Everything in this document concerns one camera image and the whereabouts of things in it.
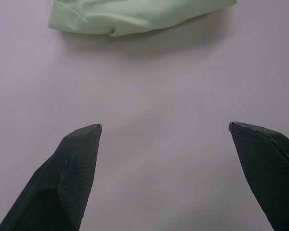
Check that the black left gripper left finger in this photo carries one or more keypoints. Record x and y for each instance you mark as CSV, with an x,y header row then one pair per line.
x,y
62,183

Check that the light green zip garment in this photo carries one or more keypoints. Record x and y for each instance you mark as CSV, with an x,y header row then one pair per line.
x,y
139,16

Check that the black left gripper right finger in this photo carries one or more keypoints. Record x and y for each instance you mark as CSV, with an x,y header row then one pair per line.
x,y
269,168

